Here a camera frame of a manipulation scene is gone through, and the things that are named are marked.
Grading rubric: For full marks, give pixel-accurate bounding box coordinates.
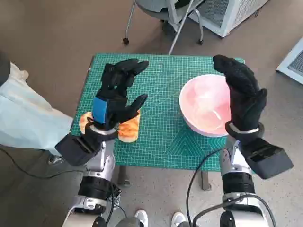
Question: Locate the round tan toy bread bun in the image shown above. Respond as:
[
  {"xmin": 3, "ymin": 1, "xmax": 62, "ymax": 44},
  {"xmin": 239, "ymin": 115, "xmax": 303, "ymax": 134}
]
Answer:
[{"xmin": 79, "ymin": 112, "xmax": 95, "ymax": 136}]

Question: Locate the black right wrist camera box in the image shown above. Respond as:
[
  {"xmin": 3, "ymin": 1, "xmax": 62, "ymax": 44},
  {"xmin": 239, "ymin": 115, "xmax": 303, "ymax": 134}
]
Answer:
[{"xmin": 244, "ymin": 138, "xmax": 295, "ymax": 180}]

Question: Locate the person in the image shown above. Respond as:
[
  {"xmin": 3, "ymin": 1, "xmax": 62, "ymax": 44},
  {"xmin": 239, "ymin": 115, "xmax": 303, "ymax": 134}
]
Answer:
[{"xmin": 0, "ymin": 51, "xmax": 74, "ymax": 165}]

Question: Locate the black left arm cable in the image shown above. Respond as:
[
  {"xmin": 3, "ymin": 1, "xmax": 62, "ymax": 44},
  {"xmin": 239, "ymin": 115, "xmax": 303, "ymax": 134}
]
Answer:
[{"xmin": 104, "ymin": 183, "xmax": 124, "ymax": 227}]

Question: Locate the white shoe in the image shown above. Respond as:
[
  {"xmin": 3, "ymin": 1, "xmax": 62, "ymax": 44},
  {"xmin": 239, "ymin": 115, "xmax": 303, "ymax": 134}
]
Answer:
[
  {"xmin": 170, "ymin": 211, "xmax": 187, "ymax": 227},
  {"xmin": 134, "ymin": 209, "xmax": 149, "ymax": 227}
]

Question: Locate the green cutting mat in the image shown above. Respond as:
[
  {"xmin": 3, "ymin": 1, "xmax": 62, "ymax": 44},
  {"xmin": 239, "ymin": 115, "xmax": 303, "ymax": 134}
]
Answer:
[{"xmin": 81, "ymin": 52, "xmax": 258, "ymax": 175}]

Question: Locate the grey metal pole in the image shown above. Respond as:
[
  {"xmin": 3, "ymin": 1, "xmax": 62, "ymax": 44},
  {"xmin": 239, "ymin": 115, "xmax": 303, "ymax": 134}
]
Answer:
[{"xmin": 168, "ymin": 0, "xmax": 205, "ymax": 55}]

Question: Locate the grey office chair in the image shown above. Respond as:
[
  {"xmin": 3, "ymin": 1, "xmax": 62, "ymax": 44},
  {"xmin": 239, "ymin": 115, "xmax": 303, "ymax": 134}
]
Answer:
[{"xmin": 122, "ymin": 0, "xmax": 207, "ymax": 45}]

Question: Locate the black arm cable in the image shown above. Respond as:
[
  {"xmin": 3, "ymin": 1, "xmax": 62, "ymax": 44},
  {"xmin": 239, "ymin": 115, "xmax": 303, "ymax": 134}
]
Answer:
[
  {"xmin": 186, "ymin": 148, "xmax": 225, "ymax": 227},
  {"xmin": 104, "ymin": 183, "xmax": 124, "ymax": 227}
]

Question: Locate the metal table leg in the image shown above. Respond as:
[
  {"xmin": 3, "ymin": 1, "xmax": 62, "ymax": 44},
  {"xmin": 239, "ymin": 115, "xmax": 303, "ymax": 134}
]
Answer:
[
  {"xmin": 117, "ymin": 165, "xmax": 131, "ymax": 187},
  {"xmin": 201, "ymin": 170, "xmax": 212, "ymax": 191}
]

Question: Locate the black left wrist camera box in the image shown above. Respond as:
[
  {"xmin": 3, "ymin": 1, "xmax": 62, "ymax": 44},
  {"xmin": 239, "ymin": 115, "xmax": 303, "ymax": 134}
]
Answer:
[{"xmin": 54, "ymin": 134, "xmax": 100, "ymax": 166}]

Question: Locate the white vented unit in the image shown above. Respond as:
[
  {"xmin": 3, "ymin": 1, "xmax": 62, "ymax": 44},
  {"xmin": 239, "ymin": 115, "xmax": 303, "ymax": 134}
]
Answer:
[{"xmin": 276, "ymin": 37, "xmax": 303, "ymax": 85}]

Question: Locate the pink bowl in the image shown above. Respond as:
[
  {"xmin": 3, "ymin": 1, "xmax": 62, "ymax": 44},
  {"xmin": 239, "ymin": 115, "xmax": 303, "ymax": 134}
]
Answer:
[{"xmin": 179, "ymin": 73, "xmax": 232, "ymax": 138}]

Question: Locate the black floor cable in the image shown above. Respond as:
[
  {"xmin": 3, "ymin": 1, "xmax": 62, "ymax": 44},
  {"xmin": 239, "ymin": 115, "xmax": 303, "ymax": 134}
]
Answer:
[{"xmin": 0, "ymin": 146, "xmax": 84, "ymax": 179}]

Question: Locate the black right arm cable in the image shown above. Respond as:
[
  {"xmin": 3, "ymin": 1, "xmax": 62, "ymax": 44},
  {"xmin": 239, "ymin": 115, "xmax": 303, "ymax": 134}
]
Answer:
[{"xmin": 186, "ymin": 148, "xmax": 225, "ymax": 227}]

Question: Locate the orange sliced toy bread loaf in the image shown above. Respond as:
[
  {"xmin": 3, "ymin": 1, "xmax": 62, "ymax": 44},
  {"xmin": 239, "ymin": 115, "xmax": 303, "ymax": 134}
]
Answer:
[{"xmin": 116, "ymin": 110, "xmax": 142, "ymax": 143}]

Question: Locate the white mesh-front cabinet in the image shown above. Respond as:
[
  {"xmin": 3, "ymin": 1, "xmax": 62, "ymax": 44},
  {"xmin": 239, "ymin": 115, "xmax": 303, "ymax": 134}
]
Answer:
[{"xmin": 187, "ymin": 0, "xmax": 270, "ymax": 38}]

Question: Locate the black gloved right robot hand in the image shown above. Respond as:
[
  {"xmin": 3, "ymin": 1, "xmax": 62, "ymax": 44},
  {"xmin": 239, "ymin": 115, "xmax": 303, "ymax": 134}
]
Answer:
[{"xmin": 212, "ymin": 54, "xmax": 268, "ymax": 133}]

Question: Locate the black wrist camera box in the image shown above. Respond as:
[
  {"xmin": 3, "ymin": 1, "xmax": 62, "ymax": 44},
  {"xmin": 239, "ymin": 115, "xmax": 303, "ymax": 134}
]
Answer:
[
  {"xmin": 54, "ymin": 134, "xmax": 100, "ymax": 166},
  {"xmin": 244, "ymin": 138, "xmax": 295, "ymax": 180}
]

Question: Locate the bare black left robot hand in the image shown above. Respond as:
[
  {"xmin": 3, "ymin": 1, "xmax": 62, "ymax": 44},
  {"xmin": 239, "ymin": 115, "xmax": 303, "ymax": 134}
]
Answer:
[{"xmin": 91, "ymin": 58, "xmax": 150, "ymax": 131}]

